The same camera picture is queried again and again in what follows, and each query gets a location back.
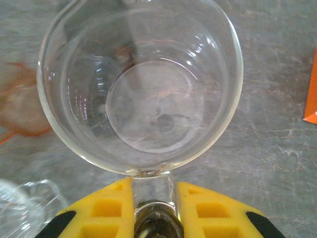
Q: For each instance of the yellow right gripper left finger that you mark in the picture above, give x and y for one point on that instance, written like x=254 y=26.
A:
x=86 y=223

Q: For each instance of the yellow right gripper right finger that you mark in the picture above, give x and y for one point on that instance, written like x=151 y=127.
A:
x=223 y=223

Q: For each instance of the clear glass coffee server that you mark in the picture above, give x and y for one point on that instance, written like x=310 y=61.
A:
x=153 y=106

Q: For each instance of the clear transparent coffee dripper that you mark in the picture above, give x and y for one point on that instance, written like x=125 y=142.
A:
x=15 y=210

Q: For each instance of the orange transparent coffee dripper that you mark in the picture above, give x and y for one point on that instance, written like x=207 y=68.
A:
x=22 y=106

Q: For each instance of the orange paper packet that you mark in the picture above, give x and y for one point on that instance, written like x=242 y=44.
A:
x=312 y=99

